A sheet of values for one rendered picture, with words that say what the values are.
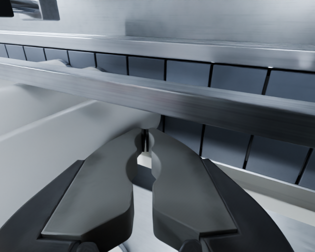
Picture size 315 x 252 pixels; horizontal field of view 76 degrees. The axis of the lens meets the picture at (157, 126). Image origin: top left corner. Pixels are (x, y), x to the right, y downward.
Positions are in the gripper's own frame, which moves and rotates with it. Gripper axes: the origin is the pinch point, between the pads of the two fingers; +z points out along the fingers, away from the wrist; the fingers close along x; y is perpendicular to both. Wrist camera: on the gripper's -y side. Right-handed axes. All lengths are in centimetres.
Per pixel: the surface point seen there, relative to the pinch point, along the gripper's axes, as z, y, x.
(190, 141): 4.0, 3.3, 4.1
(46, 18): 9.7, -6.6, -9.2
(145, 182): 7.5, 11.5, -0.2
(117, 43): 8.0, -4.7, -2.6
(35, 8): 9.1, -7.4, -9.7
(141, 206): 6.8, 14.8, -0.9
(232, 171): 0.2, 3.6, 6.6
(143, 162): 2.4, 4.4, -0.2
